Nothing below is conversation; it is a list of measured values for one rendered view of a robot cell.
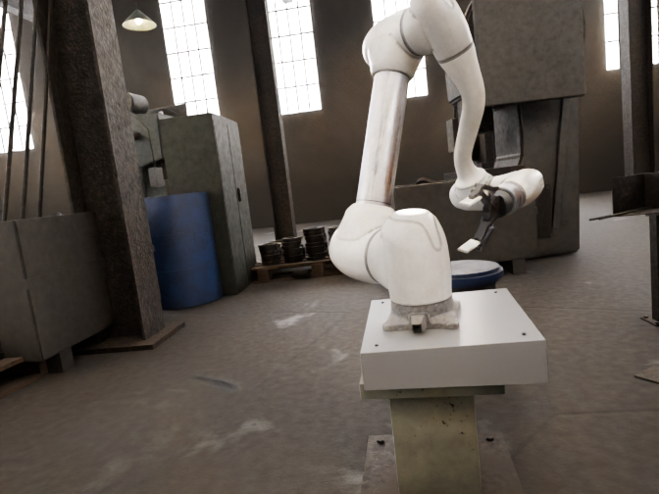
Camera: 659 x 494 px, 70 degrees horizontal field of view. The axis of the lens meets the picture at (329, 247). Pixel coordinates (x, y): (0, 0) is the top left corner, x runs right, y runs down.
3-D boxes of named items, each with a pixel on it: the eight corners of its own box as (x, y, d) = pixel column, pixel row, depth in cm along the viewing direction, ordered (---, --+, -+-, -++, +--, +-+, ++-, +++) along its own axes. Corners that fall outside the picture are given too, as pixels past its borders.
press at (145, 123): (116, 260, 786) (87, 93, 752) (159, 249, 897) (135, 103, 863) (187, 254, 747) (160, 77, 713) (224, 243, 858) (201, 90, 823)
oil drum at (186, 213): (233, 289, 420) (219, 188, 409) (210, 307, 362) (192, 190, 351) (170, 295, 427) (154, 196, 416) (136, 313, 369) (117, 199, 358)
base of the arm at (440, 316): (379, 338, 111) (376, 315, 110) (392, 307, 132) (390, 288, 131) (459, 335, 105) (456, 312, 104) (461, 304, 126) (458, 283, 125)
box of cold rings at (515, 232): (504, 255, 431) (498, 169, 421) (541, 271, 349) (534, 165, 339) (391, 268, 436) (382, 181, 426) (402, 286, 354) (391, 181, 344)
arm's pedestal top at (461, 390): (360, 400, 109) (359, 383, 109) (371, 350, 140) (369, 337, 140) (505, 395, 104) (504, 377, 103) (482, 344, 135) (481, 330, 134)
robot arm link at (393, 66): (361, 282, 121) (315, 273, 139) (406, 288, 130) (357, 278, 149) (403, -9, 123) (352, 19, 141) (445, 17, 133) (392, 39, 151)
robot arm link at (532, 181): (532, 211, 140) (491, 214, 150) (553, 193, 149) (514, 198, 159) (524, 175, 137) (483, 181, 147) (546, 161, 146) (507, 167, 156)
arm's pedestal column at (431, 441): (356, 534, 110) (341, 409, 106) (369, 440, 149) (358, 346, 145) (537, 536, 103) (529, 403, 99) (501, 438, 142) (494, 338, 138)
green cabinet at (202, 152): (186, 299, 400) (157, 119, 381) (214, 281, 469) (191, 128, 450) (240, 294, 394) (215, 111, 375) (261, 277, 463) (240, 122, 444)
